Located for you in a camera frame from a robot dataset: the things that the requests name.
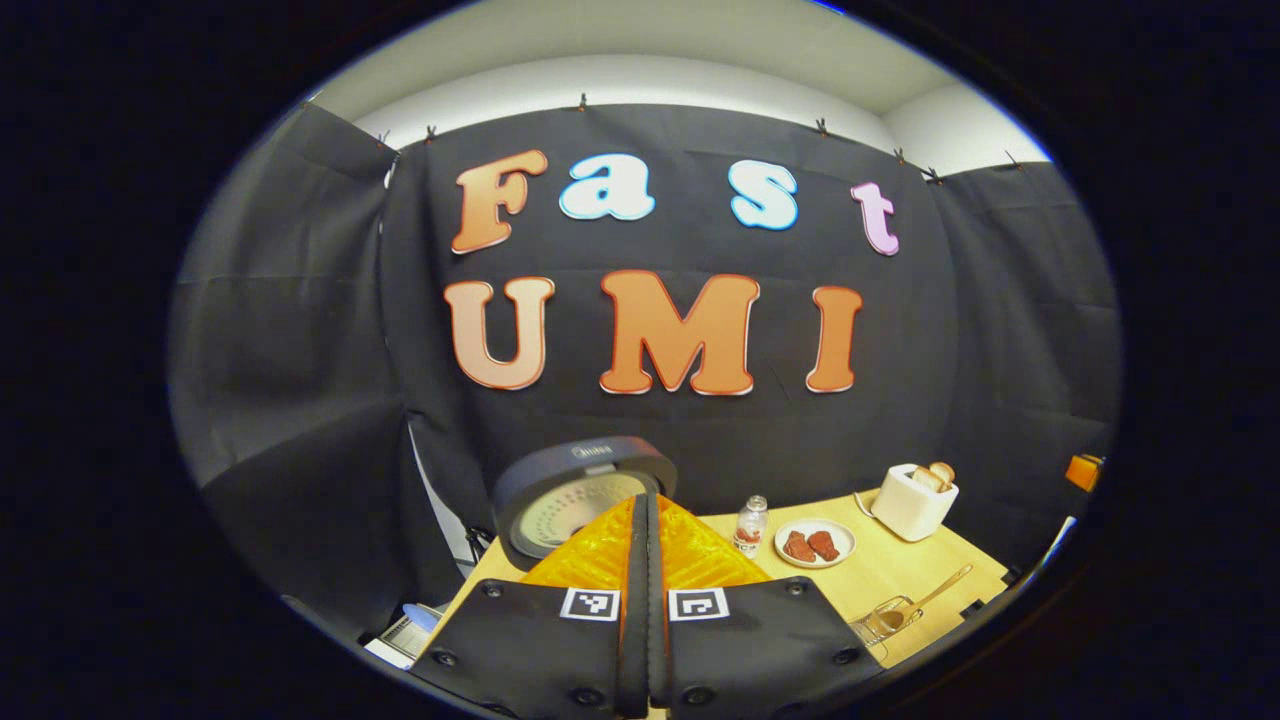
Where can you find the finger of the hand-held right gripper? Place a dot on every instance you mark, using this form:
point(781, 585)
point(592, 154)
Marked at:
point(1083, 472)

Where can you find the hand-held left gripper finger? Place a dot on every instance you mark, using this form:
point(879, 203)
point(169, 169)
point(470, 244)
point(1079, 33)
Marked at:
point(657, 640)
point(635, 640)

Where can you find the dark grey rice cooker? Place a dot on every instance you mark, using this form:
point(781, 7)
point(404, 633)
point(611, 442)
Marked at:
point(560, 480)

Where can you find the wooden spoon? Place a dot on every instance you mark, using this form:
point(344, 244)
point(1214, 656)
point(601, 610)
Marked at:
point(940, 590)

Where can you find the toasted bread slice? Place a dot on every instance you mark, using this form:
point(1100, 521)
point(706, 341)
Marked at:
point(944, 471)
point(927, 480)

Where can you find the small clear plastic bottle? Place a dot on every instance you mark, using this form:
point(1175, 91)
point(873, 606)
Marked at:
point(750, 530)

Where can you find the red meat piece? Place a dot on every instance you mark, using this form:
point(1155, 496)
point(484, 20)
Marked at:
point(824, 545)
point(798, 547)

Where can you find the small black flat object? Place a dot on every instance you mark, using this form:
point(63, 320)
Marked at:
point(970, 607)

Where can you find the white toaster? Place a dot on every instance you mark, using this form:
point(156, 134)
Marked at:
point(905, 512)

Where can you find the white round plate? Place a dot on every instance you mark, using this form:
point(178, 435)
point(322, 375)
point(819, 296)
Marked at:
point(846, 540)

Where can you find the white blue printed sheet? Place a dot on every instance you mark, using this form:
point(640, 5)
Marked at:
point(405, 635)

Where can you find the black backdrop cloth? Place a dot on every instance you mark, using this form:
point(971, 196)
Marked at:
point(300, 350)

